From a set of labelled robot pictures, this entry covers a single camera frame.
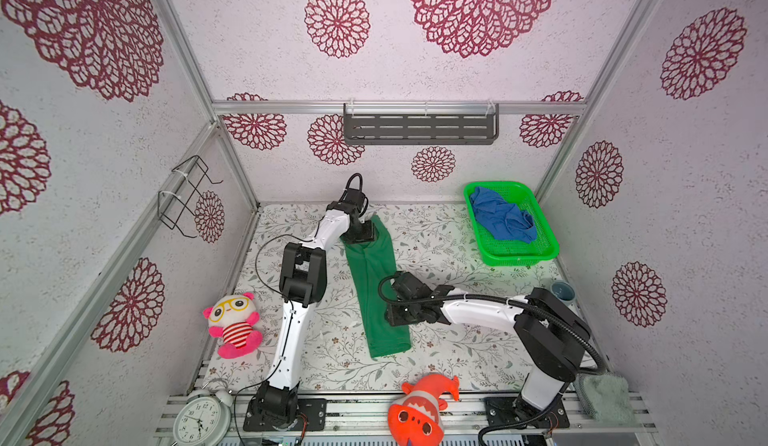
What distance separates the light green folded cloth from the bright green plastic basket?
36 centimetres

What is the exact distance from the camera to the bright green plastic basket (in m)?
1.00

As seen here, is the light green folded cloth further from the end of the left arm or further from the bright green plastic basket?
the end of the left arm
